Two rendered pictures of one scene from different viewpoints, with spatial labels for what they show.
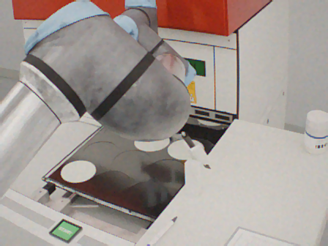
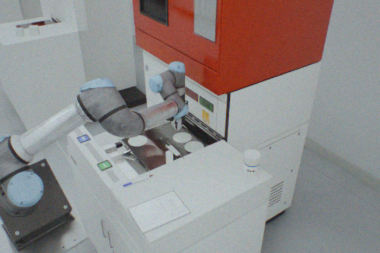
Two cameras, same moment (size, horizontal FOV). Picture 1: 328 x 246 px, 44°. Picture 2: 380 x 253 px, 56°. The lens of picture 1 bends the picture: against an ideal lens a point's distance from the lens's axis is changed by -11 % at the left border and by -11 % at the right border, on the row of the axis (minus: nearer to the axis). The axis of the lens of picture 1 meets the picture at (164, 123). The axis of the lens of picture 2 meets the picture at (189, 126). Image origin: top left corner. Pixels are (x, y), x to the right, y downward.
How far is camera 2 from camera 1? 0.86 m
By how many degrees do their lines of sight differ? 21
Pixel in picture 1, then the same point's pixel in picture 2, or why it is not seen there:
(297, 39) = (363, 95)
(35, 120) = (73, 118)
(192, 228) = (155, 182)
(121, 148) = (165, 136)
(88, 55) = (96, 101)
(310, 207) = (214, 198)
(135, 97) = (108, 121)
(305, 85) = (360, 132)
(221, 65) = (219, 109)
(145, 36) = (165, 88)
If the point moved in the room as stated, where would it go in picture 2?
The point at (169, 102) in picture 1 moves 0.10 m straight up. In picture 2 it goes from (122, 126) to (119, 101)
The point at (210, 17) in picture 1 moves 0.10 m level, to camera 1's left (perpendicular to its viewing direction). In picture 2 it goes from (212, 83) to (192, 79)
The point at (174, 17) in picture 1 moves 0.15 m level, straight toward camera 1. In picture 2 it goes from (199, 78) to (184, 91)
